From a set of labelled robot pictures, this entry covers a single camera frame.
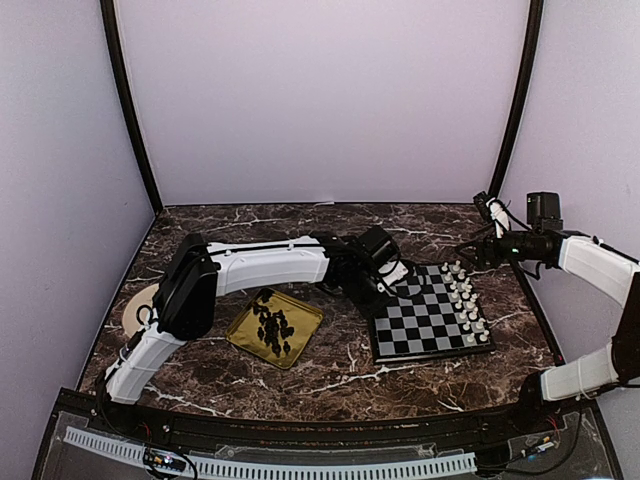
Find left black frame post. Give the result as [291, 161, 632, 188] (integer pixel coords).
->
[99, 0, 164, 216]

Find pile of black chess pieces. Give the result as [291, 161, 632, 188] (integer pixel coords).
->
[251, 289, 295, 357]

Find round painted wooden plate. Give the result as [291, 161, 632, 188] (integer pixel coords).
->
[121, 284, 159, 338]

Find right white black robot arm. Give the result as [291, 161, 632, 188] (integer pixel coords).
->
[456, 192, 639, 434]

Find black frame post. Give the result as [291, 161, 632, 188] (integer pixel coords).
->
[99, 0, 164, 216]
[488, 0, 544, 197]

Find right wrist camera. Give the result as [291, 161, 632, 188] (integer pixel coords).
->
[473, 191, 511, 238]

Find gold square tray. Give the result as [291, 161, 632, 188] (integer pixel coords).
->
[225, 287, 324, 370]

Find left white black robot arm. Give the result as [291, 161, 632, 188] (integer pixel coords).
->
[96, 226, 410, 436]

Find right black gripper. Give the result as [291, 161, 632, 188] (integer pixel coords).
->
[456, 221, 540, 270]

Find white chess pieces row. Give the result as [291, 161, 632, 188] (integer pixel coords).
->
[440, 260, 490, 347]

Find black silver chess board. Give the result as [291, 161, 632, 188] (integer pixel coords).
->
[370, 262, 495, 364]

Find white slotted cable duct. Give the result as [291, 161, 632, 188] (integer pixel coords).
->
[62, 427, 477, 479]

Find right black frame post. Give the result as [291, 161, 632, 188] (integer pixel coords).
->
[488, 0, 544, 197]

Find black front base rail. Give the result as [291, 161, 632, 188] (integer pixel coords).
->
[45, 388, 571, 452]

